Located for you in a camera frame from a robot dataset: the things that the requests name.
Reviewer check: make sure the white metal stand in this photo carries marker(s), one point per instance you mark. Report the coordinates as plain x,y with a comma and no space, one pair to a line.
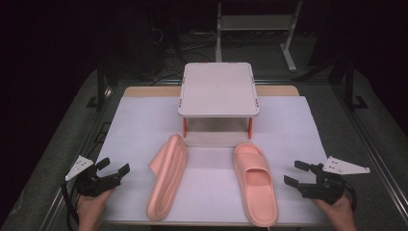
256,22

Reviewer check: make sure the metal frame rail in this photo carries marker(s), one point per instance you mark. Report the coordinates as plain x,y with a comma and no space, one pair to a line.
77,160
369,141

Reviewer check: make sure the white shoe rack orange legs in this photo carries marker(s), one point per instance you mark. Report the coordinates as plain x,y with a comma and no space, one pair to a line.
218,89

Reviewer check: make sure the black stand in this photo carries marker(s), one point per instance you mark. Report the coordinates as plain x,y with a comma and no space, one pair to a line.
350,86
101,83

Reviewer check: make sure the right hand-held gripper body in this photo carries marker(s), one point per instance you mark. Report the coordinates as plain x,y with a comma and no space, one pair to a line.
327,187

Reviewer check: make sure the person's left hand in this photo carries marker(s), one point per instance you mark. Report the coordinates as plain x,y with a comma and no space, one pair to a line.
91,208

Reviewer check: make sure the pink slipper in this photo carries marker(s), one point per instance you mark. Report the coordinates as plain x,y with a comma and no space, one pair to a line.
166,179
256,199

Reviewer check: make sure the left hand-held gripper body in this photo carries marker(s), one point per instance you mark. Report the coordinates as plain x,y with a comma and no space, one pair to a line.
91,184

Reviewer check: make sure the person's right hand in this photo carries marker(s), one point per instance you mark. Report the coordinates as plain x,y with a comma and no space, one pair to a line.
336,215

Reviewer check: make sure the white table mat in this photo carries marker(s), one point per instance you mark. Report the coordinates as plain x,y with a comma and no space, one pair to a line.
138,128

